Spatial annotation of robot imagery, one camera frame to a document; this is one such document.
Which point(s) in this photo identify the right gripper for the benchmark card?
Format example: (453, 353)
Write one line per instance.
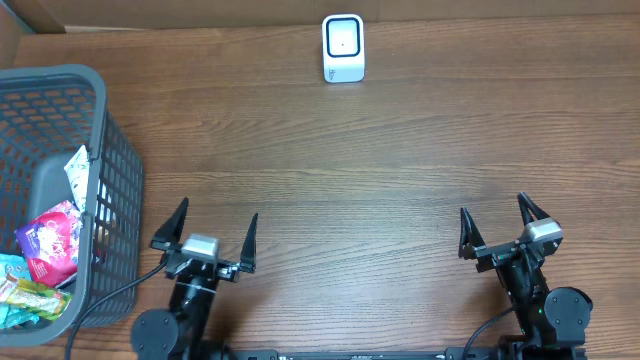
(503, 250)

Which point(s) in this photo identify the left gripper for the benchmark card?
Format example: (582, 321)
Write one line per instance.
(201, 265)

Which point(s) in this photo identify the white tube with gold cap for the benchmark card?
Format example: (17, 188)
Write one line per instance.
(77, 170)

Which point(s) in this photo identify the red purple snack packet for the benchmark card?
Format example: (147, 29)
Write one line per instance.
(50, 244)

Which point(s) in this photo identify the green juice pouch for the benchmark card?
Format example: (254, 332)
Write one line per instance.
(41, 300)

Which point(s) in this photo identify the teal snack packet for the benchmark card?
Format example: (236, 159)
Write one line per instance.
(11, 315)

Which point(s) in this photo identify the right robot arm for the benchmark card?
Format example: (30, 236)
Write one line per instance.
(552, 322)

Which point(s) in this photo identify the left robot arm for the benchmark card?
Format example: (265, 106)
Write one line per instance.
(177, 332)

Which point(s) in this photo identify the white barcode scanner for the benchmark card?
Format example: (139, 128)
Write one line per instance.
(343, 48)

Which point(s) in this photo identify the grey plastic basket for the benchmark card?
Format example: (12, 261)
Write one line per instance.
(47, 114)

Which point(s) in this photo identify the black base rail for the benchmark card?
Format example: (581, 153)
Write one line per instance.
(451, 353)

